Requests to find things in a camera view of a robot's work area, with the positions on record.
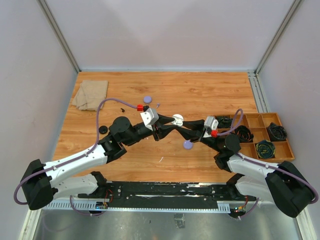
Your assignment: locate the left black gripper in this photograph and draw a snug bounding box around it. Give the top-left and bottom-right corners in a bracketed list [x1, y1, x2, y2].
[123, 113, 179, 146]

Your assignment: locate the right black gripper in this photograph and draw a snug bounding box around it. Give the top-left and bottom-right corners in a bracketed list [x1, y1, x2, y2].
[175, 119, 223, 153]

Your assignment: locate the white earbud case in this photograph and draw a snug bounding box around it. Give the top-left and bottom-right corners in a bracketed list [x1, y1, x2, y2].
[171, 114, 184, 127]

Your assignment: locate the purple earbud case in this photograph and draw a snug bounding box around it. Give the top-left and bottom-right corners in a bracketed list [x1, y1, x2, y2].
[182, 140, 194, 150]
[143, 95, 153, 104]

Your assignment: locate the black earbud case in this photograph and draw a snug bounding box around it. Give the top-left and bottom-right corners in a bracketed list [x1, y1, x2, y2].
[98, 125, 108, 135]

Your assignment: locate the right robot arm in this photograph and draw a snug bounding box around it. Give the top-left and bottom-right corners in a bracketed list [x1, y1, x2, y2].
[172, 117, 319, 218]

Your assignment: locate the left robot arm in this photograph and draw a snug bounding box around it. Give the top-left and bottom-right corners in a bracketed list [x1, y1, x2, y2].
[17, 108, 184, 210]

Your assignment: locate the purple closed earbud case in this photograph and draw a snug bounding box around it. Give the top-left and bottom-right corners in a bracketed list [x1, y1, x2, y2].
[143, 95, 153, 104]

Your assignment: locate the wooden compartment tray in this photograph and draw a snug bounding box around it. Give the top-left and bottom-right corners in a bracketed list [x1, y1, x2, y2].
[212, 112, 295, 161]

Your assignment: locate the beige folded cloth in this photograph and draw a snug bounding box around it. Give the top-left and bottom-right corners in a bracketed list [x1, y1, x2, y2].
[72, 80, 109, 111]

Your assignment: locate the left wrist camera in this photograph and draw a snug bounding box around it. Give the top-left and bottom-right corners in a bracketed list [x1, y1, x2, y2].
[140, 108, 159, 131]

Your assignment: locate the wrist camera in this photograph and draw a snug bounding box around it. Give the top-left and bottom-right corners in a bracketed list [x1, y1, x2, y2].
[140, 108, 159, 131]
[202, 116, 219, 138]

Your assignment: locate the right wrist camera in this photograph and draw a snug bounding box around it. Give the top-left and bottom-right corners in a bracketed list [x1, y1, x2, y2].
[202, 116, 219, 138]

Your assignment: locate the black rolled strap top-left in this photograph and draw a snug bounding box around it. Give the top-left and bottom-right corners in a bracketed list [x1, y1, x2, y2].
[215, 115, 235, 129]

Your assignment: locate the black rolled strap middle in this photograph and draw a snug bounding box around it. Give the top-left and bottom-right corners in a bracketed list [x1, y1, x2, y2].
[234, 124, 254, 143]

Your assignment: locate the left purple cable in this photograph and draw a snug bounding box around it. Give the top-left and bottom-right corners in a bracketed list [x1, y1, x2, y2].
[13, 97, 146, 205]

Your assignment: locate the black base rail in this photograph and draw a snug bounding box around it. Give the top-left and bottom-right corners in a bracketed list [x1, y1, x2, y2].
[77, 181, 246, 207]

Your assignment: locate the blue-green rolled strap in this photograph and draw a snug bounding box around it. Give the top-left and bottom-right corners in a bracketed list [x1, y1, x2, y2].
[255, 139, 276, 158]

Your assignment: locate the black rolled strap right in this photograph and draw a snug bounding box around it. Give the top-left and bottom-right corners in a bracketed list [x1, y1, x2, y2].
[266, 121, 288, 141]

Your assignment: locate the white cable duct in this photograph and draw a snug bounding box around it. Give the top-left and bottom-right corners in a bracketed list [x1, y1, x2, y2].
[43, 199, 231, 214]

